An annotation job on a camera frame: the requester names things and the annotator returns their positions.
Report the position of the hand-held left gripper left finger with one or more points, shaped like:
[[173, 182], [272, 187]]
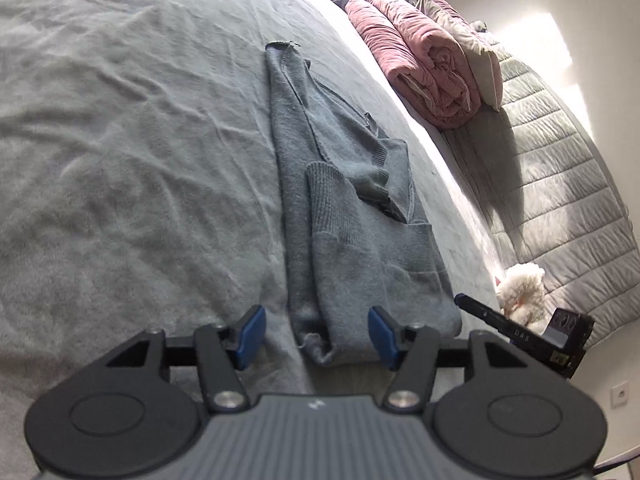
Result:
[[250, 330]]

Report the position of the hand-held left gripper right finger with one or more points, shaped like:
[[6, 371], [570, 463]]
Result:
[[382, 332]]

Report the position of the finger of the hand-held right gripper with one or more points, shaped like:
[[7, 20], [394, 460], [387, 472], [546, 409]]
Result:
[[495, 319]]

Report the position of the grey knit sweater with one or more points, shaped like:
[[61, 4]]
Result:
[[350, 240]]

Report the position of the white plush toy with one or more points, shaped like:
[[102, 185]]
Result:
[[525, 285]]

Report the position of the grey quilted headboard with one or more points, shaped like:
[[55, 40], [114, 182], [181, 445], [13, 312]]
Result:
[[560, 175]]

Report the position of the grey bed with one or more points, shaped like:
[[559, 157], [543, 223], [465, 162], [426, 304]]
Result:
[[125, 135]]

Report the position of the beige pillow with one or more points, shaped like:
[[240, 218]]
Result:
[[480, 55]]

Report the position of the pink folded quilt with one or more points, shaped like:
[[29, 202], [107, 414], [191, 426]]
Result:
[[415, 45]]

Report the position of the wall socket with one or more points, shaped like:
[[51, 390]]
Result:
[[620, 395]]

